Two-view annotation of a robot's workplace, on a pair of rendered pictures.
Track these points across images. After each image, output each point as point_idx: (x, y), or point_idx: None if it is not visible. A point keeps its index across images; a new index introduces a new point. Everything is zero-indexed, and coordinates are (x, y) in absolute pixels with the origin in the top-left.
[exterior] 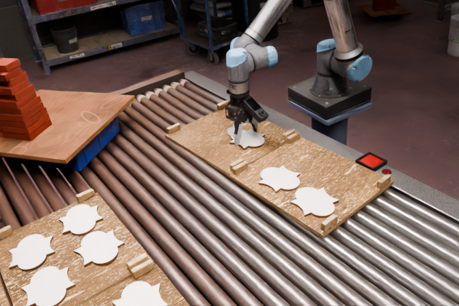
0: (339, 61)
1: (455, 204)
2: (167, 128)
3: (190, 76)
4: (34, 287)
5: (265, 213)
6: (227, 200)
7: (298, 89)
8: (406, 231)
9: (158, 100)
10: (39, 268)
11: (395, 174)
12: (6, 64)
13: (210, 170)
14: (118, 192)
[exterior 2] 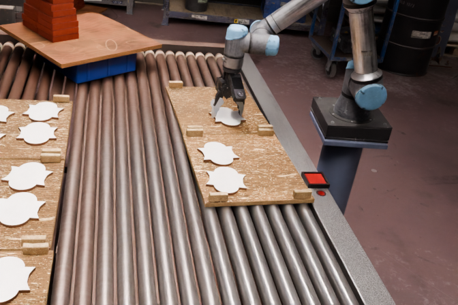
0: (352, 81)
1: (350, 241)
2: (169, 81)
3: None
4: None
5: (181, 171)
6: (163, 150)
7: (320, 101)
8: (280, 237)
9: (190, 62)
10: None
11: (326, 198)
12: None
13: (173, 126)
14: (90, 109)
